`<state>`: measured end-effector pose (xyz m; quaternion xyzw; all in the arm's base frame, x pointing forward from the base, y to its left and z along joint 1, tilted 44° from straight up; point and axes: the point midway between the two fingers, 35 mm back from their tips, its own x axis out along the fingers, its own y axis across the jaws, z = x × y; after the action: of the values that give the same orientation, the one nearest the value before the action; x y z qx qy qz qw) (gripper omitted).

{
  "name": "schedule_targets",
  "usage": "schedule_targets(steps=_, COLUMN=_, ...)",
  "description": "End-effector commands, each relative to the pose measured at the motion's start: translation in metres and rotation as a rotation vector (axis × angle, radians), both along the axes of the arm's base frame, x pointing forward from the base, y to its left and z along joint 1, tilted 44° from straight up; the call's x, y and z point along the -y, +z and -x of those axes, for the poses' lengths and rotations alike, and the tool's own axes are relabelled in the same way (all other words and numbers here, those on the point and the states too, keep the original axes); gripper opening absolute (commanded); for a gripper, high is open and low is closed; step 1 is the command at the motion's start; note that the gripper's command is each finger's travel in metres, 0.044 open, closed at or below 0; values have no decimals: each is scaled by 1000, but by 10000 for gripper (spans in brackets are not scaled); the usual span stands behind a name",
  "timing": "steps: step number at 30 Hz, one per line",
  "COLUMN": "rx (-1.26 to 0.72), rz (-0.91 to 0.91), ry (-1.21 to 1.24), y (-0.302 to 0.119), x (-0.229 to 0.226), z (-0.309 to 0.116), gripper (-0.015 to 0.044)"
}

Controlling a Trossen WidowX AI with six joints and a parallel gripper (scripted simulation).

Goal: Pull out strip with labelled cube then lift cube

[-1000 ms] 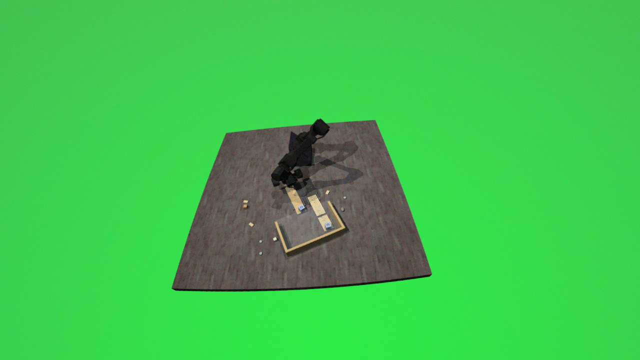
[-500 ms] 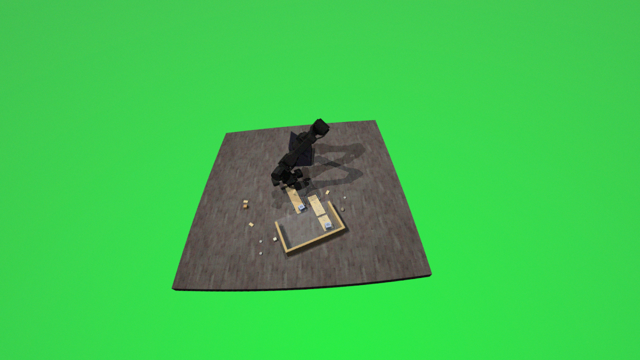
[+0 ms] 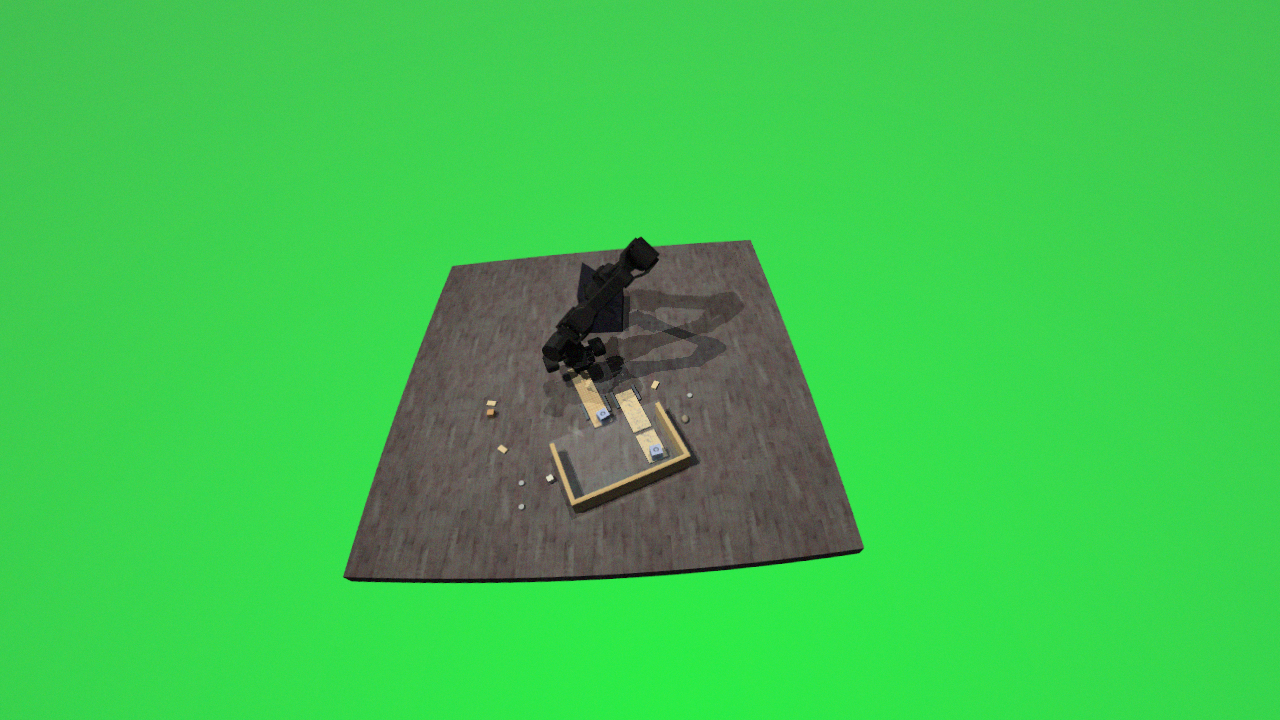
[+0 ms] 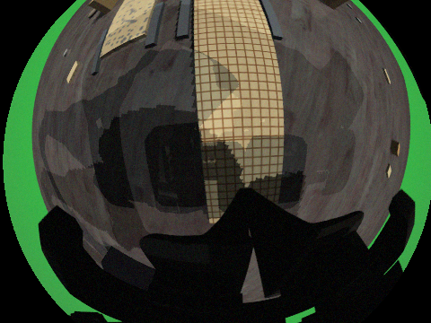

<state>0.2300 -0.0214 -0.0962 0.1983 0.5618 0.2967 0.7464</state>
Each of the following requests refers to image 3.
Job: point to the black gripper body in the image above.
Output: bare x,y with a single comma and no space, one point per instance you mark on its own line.
596,345

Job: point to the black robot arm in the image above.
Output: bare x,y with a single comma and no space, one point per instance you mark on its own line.
607,282

